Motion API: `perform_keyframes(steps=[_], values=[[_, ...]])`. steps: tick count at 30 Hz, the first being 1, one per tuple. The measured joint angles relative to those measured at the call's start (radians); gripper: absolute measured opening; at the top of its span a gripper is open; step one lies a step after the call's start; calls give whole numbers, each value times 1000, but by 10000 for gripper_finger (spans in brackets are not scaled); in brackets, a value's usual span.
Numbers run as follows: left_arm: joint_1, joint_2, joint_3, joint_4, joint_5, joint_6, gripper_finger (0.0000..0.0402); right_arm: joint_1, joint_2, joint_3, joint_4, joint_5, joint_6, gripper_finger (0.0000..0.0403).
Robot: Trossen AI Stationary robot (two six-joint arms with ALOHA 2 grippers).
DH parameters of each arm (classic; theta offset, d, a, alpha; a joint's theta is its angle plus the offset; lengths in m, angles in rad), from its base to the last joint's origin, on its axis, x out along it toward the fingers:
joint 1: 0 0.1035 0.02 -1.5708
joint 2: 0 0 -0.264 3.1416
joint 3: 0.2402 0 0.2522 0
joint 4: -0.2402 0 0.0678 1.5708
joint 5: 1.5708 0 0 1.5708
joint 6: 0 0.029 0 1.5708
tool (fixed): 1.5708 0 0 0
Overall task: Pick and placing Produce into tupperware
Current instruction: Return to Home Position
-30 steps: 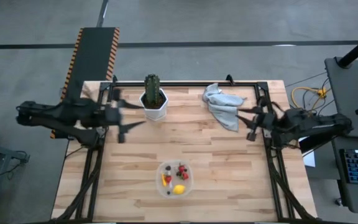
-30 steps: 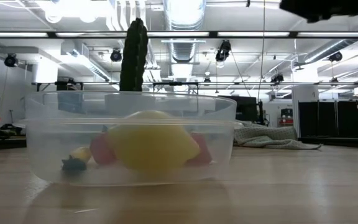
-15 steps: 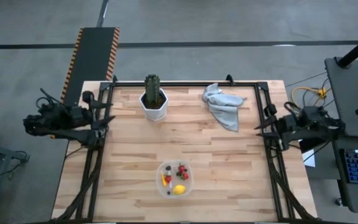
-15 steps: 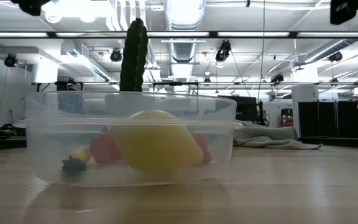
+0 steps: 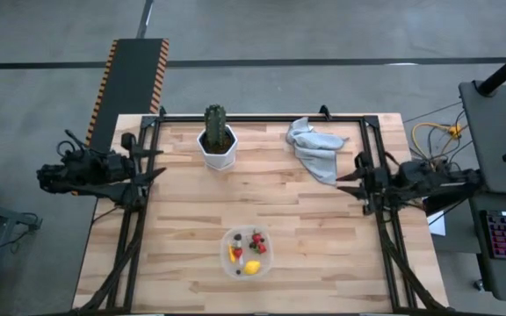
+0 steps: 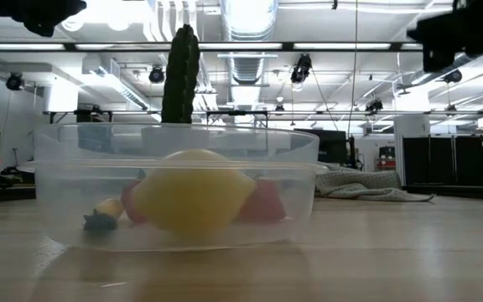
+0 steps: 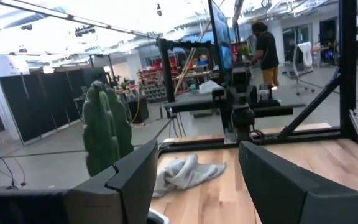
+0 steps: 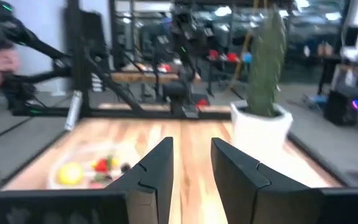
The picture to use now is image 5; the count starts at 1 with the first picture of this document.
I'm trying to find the clear plastic tupperware container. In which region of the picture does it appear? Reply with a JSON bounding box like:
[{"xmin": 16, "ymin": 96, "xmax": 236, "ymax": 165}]
[{"xmin": 220, "ymin": 225, "xmax": 274, "ymax": 280}]

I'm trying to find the white hexagonal plant pot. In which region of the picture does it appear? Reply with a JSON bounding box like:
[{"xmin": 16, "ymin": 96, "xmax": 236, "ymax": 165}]
[{"xmin": 196, "ymin": 124, "xmax": 239, "ymax": 171}]

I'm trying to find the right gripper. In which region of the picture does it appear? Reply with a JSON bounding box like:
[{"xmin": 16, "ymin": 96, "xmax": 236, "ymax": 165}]
[{"xmin": 336, "ymin": 152, "xmax": 386, "ymax": 216}]

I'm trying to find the green cactus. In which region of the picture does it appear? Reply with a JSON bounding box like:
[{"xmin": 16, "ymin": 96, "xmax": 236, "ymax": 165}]
[{"xmin": 203, "ymin": 104, "xmax": 228, "ymax": 150}]

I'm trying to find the black pole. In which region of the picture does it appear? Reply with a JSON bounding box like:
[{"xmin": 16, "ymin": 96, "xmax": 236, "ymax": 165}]
[{"xmin": 475, "ymin": 39, "xmax": 506, "ymax": 97}]

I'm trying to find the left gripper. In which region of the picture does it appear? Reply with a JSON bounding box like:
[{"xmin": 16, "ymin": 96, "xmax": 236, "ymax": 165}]
[{"xmin": 119, "ymin": 133, "xmax": 167, "ymax": 207}]

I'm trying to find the grey cloth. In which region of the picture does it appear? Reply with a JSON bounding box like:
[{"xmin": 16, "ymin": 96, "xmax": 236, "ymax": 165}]
[{"xmin": 285, "ymin": 116, "xmax": 350, "ymax": 186}]

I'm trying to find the black ramp with hazard stripes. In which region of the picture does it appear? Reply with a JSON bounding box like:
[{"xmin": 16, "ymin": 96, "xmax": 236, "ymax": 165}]
[{"xmin": 75, "ymin": 38, "xmax": 170, "ymax": 183}]

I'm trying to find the grey desk with keyboard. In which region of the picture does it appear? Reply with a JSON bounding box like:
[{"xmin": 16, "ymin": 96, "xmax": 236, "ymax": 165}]
[{"xmin": 467, "ymin": 190, "xmax": 506, "ymax": 304}]

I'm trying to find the black metal table frame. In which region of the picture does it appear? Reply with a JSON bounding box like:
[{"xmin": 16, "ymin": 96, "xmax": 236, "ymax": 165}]
[{"xmin": 73, "ymin": 104, "xmax": 445, "ymax": 315}]

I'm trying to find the white paper sheet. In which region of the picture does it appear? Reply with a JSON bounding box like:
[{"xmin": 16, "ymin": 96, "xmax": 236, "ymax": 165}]
[{"xmin": 426, "ymin": 210, "xmax": 447, "ymax": 237}]

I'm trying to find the yellow cable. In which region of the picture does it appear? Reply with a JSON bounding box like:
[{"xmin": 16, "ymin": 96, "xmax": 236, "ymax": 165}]
[{"xmin": 411, "ymin": 121, "xmax": 469, "ymax": 153}]

